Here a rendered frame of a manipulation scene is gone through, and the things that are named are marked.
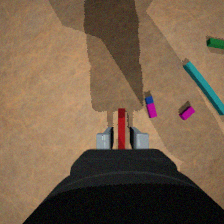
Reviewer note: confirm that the small magenta block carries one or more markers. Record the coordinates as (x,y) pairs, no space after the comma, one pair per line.
(151,110)
(187,113)

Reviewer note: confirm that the red rod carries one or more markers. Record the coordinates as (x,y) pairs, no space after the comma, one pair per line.
(121,128)

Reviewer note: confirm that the small blue cube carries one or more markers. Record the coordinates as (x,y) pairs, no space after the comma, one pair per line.
(148,100)

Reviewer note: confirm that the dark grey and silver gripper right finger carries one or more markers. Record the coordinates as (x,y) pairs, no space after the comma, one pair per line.
(138,140)

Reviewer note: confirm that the turquoise rod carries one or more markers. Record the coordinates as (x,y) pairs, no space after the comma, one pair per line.
(205,87)

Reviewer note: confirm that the green rod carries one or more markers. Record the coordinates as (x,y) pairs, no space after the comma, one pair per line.
(215,43)

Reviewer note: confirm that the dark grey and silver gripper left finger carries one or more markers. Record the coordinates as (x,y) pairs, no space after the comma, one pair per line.
(105,140)

